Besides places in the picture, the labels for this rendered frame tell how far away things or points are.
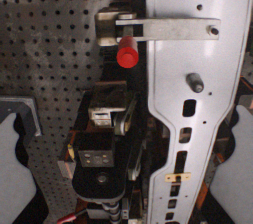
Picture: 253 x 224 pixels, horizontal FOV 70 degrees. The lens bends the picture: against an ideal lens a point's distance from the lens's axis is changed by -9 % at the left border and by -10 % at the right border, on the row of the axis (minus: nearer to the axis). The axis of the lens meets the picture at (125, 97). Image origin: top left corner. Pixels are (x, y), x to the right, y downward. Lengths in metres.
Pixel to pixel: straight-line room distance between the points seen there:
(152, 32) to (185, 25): 0.05
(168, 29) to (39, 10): 0.53
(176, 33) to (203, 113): 0.25
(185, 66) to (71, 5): 0.45
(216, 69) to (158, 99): 0.15
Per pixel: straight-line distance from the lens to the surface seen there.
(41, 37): 0.78
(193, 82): 0.42
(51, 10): 0.75
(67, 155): 0.52
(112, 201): 0.41
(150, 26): 0.33
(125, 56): 0.20
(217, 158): 0.66
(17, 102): 0.91
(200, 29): 0.35
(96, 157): 0.42
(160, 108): 0.48
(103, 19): 0.35
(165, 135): 0.56
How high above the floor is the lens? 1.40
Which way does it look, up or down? 60 degrees down
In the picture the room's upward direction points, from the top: 178 degrees counter-clockwise
